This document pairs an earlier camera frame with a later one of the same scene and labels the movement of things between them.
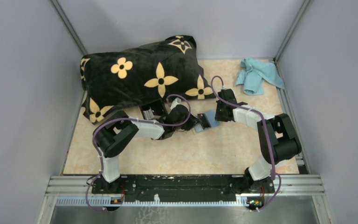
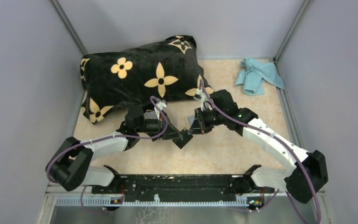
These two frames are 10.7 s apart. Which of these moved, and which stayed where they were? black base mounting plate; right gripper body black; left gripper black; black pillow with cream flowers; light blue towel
Moved: left gripper black; right gripper body black
Stayed: black base mounting plate; light blue towel; black pillow with cream flowers
